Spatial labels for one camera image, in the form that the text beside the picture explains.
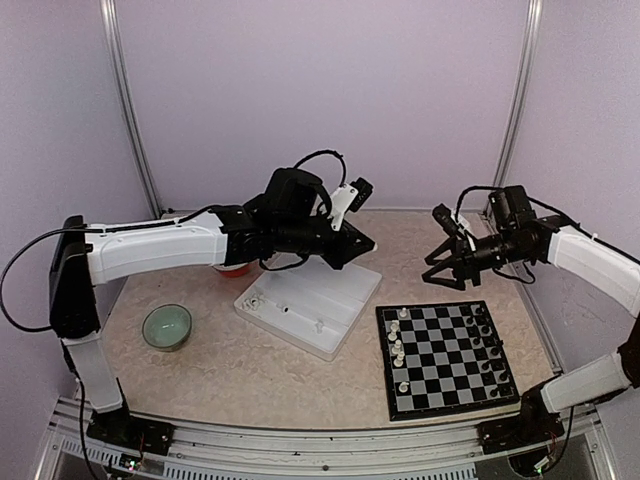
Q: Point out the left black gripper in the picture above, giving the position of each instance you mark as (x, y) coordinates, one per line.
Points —
(348, 248)

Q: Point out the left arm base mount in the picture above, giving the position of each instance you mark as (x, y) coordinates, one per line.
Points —
(134, 433)

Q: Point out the black white chess board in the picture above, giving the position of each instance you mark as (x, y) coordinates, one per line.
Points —
(433, 364)

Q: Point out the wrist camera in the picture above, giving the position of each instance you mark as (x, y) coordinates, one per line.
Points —
(348, 197)
(453, 228)

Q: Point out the right aluminium frame post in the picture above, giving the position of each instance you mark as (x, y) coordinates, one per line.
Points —
(518, 102)

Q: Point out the white divided plastic tray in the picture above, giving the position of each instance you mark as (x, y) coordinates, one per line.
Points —
(313, 306)

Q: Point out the orange white bowl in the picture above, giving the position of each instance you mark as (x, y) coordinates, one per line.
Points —
(234, 271)

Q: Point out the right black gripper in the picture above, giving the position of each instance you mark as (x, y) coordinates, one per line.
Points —
(463, 267)

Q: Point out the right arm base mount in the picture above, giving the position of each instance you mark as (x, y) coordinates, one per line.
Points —
(513, 433)

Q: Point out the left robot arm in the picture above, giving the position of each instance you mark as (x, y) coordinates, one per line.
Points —
(294, 215)

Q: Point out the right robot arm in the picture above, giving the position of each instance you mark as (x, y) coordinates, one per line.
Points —
(529, 231)

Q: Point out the aluminium frame post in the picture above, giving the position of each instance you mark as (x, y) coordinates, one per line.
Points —
(518, 102)
(108, 10)

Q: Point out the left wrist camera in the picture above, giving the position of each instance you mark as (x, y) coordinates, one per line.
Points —
(348, 197)

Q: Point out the row of black chess pieces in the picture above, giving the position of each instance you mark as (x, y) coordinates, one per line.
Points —
(484, 360)

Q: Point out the green glass bowl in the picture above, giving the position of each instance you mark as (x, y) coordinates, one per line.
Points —
(167, 327)

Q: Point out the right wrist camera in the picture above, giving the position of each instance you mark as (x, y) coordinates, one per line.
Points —
(453, 228)

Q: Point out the left aluminium frame post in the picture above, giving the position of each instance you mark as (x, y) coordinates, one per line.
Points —
(108, 10)

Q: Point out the front aluminium rail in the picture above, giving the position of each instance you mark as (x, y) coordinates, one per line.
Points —
(215, 451)

